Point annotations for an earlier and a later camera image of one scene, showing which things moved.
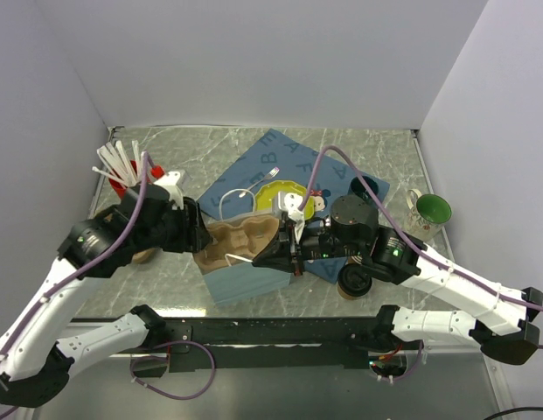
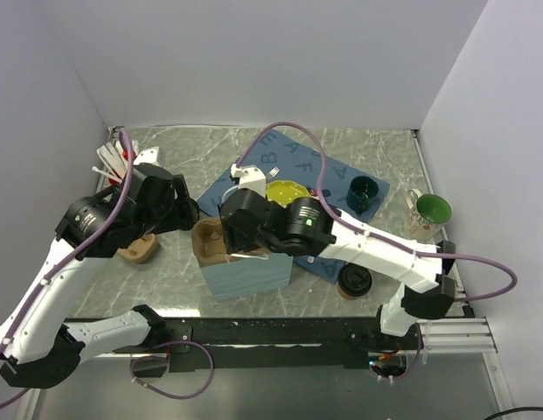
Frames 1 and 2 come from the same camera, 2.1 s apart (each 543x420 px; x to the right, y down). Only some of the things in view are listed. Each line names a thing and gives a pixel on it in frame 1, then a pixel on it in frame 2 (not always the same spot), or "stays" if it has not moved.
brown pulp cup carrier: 242,241 stays
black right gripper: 278,253 → 241,242
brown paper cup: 351,297 stays
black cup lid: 354,279 stays
